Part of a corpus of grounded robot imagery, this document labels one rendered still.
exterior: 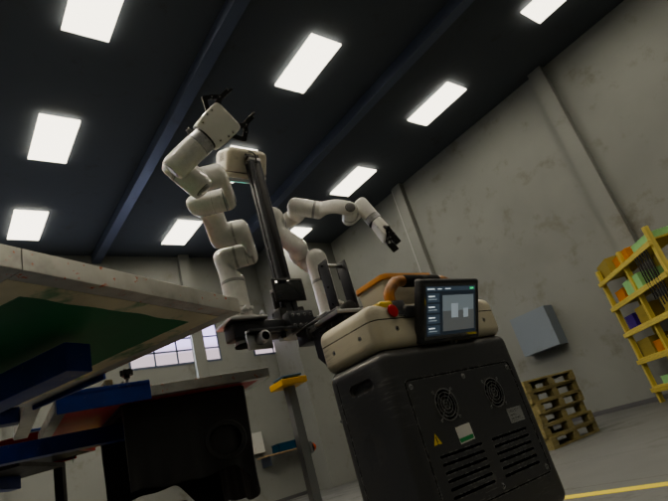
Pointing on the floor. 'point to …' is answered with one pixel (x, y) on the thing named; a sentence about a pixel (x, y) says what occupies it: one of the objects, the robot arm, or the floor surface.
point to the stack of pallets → (559, 409)
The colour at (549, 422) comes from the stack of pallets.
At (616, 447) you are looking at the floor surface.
